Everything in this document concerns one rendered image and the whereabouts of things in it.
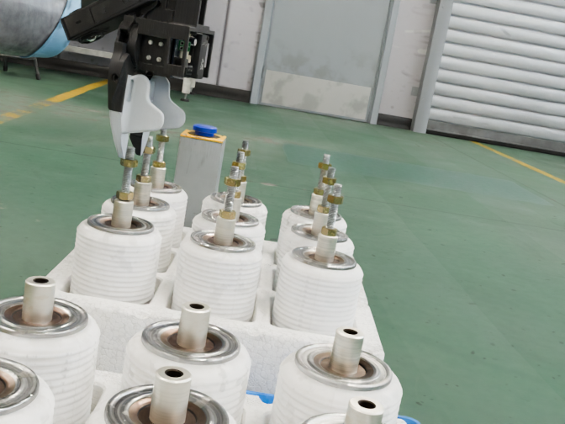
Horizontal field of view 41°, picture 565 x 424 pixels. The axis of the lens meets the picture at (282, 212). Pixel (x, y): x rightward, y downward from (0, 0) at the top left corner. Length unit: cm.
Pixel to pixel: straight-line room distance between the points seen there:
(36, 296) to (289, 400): 20
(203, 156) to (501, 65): 502
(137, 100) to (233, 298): 24
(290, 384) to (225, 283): 29
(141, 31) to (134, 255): 24
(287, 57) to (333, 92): 45
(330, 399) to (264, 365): 29
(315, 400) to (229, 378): 6
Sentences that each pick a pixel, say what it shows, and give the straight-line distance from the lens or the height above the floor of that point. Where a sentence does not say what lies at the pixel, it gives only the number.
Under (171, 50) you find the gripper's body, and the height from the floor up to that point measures 46.
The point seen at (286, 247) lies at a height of 23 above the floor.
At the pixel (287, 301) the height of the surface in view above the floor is 20.
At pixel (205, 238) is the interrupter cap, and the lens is 87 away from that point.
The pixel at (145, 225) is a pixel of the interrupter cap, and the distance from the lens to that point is 88.
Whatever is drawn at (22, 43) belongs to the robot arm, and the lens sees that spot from 107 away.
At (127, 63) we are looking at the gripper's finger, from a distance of 81.
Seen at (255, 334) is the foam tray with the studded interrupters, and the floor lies 18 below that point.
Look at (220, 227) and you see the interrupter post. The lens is 85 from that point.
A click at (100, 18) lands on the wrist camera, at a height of 47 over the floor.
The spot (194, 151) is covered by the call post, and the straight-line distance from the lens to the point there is 123.
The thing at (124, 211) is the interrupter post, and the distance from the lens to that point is 86.
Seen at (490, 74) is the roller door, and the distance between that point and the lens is 609.
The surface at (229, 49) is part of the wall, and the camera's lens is 583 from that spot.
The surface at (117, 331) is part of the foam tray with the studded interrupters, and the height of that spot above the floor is 15.
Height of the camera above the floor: 48
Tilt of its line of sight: 12 degrees down
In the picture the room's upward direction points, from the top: 10 degrees clockwise
